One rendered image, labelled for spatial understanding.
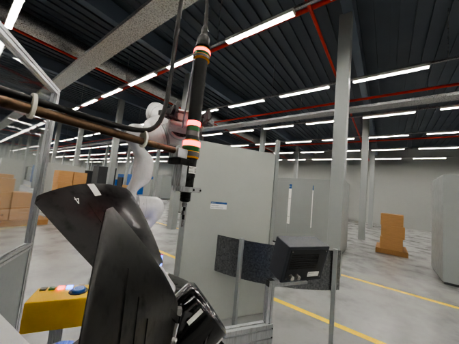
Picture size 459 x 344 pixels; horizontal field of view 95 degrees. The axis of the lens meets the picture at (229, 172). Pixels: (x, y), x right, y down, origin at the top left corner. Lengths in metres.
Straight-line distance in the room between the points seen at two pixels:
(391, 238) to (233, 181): 6.63
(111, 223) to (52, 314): 0.75
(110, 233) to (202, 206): 2.22
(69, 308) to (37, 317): 0.08
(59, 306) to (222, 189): 1.88
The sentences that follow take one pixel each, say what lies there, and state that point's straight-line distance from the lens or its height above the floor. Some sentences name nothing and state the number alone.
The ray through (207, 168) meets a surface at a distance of 2.42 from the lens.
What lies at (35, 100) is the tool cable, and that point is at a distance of 0.37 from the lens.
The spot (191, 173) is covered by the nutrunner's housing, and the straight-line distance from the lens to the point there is 0.51.
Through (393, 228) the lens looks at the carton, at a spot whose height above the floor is 0.79.
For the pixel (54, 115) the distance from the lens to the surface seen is 0.38.
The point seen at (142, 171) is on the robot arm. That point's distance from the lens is 1.16.
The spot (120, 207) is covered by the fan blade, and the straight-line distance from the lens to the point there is 0.54.
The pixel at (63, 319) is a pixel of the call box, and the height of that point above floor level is 1.01.
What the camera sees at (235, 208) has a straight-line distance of 2.56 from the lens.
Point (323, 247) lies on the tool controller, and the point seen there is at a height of 1.22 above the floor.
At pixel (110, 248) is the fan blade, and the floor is 1.41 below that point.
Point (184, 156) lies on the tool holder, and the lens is 0.50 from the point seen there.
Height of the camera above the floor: 1.46
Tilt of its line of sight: 5 degrees up
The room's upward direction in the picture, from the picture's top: 6 degrees clockwise
